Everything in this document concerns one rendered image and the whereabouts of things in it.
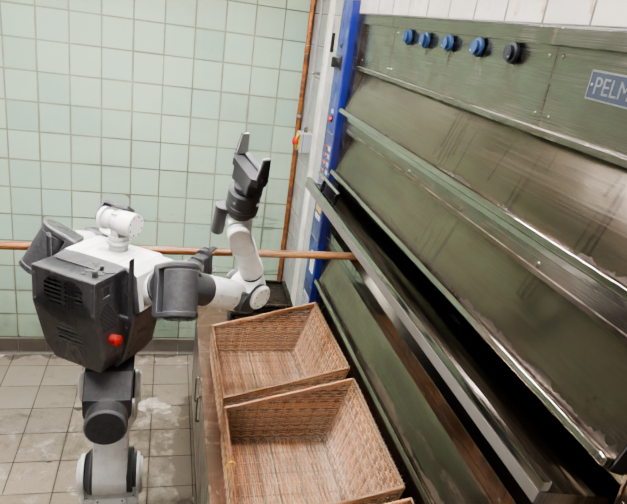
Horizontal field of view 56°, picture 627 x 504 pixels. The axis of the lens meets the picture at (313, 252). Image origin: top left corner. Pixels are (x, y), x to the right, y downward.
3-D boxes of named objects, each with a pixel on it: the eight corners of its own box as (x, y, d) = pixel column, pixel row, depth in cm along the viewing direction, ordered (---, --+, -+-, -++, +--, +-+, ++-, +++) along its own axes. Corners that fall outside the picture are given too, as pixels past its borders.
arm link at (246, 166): (247, 184, 142) (239, 220, 150) (281, 178, 148) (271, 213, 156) (223, 153, 149) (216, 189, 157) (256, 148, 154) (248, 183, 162)
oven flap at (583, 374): (338, 176, 255) (360, 135, 250) (618, 473, 94) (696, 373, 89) (329, 172, 253) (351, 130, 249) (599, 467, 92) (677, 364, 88)
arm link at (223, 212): (261, 213, 154) (253, 244, 162) (256, 187, 161) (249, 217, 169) (218, 210, 151) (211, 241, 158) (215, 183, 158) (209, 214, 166)
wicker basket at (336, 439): (344, 435, 229) (355, 375, 219) (392, 559, 178) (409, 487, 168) (218, 440, 217) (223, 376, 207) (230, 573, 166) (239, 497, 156)
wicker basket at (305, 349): (309, 351, 283) (317, 300, 273) (342, 428, 233) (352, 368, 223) (207, 352, 270) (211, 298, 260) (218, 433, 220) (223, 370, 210)
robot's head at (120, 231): (127, 249, 157) (128, 217, 154) (96, 239, 160) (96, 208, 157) (143, 242, 163) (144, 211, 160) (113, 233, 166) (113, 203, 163)
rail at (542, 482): (306, 180, 253) (310, 181, 254) (538, 492, 92) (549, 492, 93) (307, 176, 252) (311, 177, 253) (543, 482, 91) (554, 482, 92)
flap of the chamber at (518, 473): (304, 186, 254) (347, 195, 260) (532, 504, 93) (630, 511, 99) (306, 180, 253) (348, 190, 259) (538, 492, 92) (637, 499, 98)
